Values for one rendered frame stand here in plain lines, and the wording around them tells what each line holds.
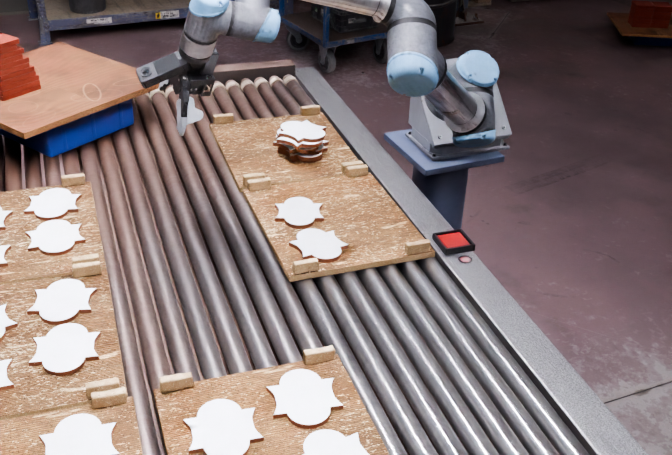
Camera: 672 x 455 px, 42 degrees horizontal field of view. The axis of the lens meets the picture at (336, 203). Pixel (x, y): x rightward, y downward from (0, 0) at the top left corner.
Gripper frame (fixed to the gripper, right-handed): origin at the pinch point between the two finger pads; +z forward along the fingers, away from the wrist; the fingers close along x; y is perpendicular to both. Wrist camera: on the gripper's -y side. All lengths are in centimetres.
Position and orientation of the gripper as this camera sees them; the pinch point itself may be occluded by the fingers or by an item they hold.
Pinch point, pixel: (168, 113)
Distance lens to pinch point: 207.6
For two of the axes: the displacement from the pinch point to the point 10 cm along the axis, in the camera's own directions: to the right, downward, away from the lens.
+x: -4.1, -7.7, 4.9
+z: -3.4, 6.3, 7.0
